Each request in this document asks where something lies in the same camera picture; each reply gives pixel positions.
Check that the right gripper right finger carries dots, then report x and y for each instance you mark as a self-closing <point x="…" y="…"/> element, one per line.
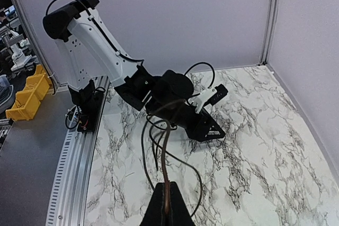
<point x="179" y="215"/>

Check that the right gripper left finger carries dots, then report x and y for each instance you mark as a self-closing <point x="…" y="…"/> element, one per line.
<point x="155" y="214"/>

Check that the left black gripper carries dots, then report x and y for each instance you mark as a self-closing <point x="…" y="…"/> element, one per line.
<point x="199" y="127"/>

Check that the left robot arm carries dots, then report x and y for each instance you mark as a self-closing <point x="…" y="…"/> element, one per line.
<point x="77" y="26"/>

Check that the yellow plastic bin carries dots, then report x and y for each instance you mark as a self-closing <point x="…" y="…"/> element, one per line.
<point x="28" y="100"/>

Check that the background clutter shelf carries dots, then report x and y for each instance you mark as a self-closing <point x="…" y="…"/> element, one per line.
<point x="18" y="59"/>

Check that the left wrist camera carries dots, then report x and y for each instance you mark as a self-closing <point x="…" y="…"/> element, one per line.
<point x="209" y="96"/>

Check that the front aluminium rail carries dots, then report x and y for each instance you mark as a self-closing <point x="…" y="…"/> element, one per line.
<point x="70" y="185"/>

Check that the right aluminium frame post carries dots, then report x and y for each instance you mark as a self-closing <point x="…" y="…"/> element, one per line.
<point x="269" y="31"/>

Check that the aluminium frame post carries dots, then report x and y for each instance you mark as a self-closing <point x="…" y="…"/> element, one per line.
<point x="30" y="32"/>
<point x="269" y="31"/>

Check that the left aluminium frame post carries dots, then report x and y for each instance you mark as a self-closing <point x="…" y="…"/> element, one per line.
<point x="30" y="32"/>

